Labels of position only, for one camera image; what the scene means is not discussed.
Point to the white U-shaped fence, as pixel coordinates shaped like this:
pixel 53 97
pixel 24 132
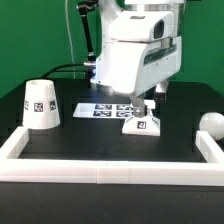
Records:
pixel 15 169

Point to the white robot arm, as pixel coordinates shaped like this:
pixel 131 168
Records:
pixel 139 21

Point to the white marker sheet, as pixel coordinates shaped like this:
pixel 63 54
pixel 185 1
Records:
pixel 100 110

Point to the white lamp shade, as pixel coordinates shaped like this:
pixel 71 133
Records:
pixel 40 105

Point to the white lamp base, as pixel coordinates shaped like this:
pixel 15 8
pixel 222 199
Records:
pixel 147 125

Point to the white lamp bulb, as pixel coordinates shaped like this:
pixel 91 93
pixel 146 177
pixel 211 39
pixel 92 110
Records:
pixel 213 123

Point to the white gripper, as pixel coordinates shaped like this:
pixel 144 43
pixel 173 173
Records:
pixel 130 69

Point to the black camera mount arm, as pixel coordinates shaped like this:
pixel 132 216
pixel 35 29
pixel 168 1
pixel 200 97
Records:
pixel 84 7

